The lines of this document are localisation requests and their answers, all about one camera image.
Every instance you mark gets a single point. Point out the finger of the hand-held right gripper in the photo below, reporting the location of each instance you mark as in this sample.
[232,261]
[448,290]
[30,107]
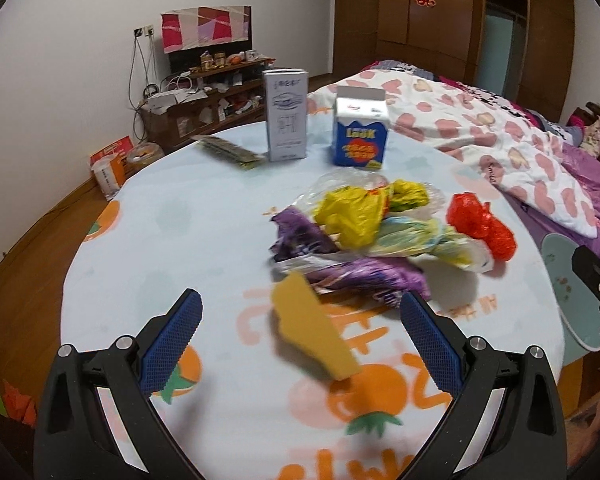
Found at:
[595,275]

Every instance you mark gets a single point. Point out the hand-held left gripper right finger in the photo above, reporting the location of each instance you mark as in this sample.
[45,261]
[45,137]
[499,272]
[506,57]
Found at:
[430,345]

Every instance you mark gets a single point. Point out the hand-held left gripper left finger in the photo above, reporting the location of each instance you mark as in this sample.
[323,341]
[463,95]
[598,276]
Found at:
[172,345]

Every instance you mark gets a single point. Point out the lilac foil snack wrapper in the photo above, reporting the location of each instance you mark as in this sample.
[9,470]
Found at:
[370,272]

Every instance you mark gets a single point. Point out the pale green snack wrapper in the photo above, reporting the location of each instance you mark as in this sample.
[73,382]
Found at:
[420,240]

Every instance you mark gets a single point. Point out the yellow foam piece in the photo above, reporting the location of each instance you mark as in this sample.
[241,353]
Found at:
[315,330]

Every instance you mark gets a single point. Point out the red plastic net bag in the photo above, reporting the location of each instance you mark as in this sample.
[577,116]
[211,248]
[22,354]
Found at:
[475,220]

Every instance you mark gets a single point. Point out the yellow-green wrapper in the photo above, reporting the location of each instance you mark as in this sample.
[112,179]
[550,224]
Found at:
[407,194]

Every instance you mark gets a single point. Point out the yellow plastic bag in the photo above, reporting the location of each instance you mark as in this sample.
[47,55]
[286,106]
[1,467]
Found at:
[350,212]

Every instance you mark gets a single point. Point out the dark purple wrapper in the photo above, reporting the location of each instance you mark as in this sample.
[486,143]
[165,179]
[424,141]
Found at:
[300,235]

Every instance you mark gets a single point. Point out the clear plastic bag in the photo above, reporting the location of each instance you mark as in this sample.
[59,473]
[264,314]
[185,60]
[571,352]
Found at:
[330,182]

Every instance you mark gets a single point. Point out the purple bed sheet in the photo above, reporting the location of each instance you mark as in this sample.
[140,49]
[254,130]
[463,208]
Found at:
[530,220]

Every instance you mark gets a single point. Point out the purple quilt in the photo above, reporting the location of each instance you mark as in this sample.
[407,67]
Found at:
[587,170]

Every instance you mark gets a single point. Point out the round table with fruit tablecloth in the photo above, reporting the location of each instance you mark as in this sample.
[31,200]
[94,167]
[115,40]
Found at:
[205,240]

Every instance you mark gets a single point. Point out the floral pillow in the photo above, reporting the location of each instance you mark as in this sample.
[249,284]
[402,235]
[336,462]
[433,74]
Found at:
[592,135]

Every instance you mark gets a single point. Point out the grey and pink clothing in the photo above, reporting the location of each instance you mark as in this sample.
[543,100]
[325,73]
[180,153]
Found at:
[572,127]

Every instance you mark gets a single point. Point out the orange paper piece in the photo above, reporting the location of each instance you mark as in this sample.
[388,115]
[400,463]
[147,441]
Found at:
[20,400]

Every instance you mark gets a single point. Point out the white heart-print quilt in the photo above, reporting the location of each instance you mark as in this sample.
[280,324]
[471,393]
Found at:
[480,125]

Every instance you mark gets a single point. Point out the red and white box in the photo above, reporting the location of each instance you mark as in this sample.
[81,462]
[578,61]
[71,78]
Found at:
[110,165]

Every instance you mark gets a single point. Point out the round plastic container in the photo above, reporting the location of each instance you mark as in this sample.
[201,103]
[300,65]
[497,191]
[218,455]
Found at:
[142,152]

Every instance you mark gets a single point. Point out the flat dark sachet packet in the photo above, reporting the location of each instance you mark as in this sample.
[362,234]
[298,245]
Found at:
[227,150]

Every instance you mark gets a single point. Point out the blue milk carton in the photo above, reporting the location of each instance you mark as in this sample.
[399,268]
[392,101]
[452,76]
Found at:
[360,135]

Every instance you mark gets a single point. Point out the open cardboard box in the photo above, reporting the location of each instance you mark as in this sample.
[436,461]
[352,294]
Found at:
[165,120]

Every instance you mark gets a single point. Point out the wooden television cabinet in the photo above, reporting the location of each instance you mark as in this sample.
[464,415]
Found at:
[220,95]

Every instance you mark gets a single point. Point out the tall white carton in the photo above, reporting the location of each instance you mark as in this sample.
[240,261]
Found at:
[286,115]

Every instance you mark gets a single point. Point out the black television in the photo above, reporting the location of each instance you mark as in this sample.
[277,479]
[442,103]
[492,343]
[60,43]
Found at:
[210,57]

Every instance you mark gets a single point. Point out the clutter of jars and cups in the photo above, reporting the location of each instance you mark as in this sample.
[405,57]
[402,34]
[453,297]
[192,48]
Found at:
[225,59]

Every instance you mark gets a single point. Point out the brown wooden wardrobe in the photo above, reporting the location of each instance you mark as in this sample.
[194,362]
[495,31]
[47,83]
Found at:
[455,10]

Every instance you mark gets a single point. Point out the pink patchwork cover cloth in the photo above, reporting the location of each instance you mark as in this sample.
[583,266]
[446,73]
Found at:
[200,27]

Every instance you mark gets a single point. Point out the wall socket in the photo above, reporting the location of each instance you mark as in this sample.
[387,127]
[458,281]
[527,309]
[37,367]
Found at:
[144,30]

